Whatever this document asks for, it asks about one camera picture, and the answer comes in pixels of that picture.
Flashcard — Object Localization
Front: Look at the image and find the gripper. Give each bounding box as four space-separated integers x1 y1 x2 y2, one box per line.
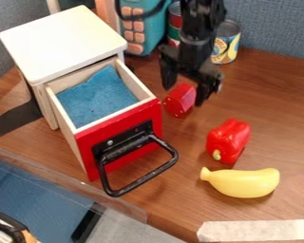
158 31 226 107

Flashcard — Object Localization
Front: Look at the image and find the red toy block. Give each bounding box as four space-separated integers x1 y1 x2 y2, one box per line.
161 82 199 119

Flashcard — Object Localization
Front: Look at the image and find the can with yellow blue label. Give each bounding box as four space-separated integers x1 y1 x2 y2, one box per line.
209 19 244 65

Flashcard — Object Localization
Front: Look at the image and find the can with red green label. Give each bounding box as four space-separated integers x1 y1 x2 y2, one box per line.
165 0 185 49

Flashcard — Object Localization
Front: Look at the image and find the teal toy with orange buttons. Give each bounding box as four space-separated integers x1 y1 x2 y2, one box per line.
115 0 174 58

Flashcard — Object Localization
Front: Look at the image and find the red toy pepper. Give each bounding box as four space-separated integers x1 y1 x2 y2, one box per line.
203 118 253 165

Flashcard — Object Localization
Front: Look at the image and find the blue cloth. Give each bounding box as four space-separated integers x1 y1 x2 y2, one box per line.
54 65 141 129

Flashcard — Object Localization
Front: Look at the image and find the yellow toy banana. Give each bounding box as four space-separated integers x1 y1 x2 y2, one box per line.
199 166 282 199

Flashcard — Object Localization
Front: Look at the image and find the white cabinet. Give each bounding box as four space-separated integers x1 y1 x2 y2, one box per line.
0 4 129 131

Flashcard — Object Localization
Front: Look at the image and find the red drawer with black handle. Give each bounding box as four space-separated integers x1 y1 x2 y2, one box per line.
44 58 181 198

